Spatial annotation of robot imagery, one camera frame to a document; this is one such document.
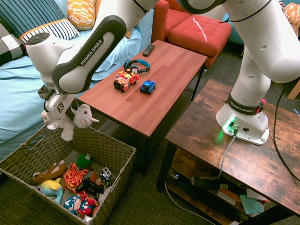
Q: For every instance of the reddish wooden coffee table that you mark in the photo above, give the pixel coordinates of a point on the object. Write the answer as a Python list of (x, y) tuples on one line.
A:
[(159, 77)]

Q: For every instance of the woven wicker basket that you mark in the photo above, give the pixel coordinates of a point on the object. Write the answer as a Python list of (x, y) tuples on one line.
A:
[(105, 145)]

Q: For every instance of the teal paper sheet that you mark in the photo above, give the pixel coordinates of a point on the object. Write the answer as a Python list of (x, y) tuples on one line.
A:
[(250, 204)]

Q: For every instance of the yellow blue plush toy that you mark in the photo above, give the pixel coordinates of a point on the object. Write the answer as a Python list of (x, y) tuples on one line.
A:
[(50, 186)]

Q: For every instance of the red armchair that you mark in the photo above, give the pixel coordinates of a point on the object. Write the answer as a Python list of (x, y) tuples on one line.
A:
[(173, 21)]

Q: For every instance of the blue striped pillow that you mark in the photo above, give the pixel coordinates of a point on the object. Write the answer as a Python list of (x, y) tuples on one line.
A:
[(35, 9)]

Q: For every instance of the green plush toy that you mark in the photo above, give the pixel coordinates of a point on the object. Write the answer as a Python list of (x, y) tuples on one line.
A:
[(83, 161)]

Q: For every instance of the red ottoman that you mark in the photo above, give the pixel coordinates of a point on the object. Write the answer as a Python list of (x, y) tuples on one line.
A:
[(201, 35)]

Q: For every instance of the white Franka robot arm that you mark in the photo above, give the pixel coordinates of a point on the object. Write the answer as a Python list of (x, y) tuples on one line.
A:
[(253, 70)]

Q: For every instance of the black TV remote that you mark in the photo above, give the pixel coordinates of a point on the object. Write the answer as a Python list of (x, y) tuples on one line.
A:
[(149, 50)]

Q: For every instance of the blue toy car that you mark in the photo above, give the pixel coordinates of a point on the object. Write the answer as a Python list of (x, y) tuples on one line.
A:
[(148, 86)]

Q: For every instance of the orange toy truck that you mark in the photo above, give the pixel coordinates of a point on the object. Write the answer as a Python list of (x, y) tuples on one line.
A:
[(124, 82)]

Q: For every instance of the Captain America plush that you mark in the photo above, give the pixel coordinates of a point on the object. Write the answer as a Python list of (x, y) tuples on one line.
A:
[(75, 204)]

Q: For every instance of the black game controller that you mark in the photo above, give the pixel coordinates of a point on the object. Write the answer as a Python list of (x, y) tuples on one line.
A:
[(90, 186)]

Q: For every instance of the orange flame plush toy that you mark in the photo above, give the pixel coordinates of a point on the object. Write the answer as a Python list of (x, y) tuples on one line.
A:
[(73, 178)]

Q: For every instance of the small white black toy vehicle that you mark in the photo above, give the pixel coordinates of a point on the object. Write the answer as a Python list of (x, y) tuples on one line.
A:
[(106, 173)]

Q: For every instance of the light wooden furniture leg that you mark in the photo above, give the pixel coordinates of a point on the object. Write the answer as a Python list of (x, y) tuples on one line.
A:
[(294, 90)]

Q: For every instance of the yellow white patterned bolster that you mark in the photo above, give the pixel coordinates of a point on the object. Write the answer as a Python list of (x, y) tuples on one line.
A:
[(80, 14)]

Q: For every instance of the light blue sofa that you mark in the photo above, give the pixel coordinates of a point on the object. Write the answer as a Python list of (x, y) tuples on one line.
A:
[(18, 93)]

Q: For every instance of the black white checkered pillow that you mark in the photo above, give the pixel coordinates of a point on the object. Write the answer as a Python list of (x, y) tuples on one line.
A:
[(9, 47)]

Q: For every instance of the orange patterned cushion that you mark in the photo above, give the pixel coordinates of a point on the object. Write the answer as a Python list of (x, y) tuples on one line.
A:
[(291, 12)]

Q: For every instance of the teal armchair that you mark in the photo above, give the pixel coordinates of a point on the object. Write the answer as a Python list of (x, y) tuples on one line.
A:
[(234, 35)]

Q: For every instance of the brown plush toy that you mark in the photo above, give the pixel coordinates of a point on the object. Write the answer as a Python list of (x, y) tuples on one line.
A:
[(50, 173)]

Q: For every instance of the rustic brown side table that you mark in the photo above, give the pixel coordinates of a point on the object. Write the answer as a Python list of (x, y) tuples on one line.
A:
[(206, 145)]

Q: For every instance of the white paper sheet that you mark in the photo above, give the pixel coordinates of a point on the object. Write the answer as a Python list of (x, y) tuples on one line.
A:
[(255, 194)]

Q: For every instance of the white stuffed animal toy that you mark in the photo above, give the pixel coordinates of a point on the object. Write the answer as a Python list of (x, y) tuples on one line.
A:
[(83, 116)]

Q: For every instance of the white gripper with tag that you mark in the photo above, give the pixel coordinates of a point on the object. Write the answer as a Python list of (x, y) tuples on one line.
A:
[(59, 106)]

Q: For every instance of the black power adapter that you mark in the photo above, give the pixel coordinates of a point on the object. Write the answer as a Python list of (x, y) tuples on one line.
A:
[(204, 182)]

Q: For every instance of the small brown toy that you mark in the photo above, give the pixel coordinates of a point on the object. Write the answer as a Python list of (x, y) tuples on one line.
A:
[(94, 177)]

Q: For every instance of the blue black headphones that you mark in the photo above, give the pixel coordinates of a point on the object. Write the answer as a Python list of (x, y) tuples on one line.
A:
[(133, 68)]

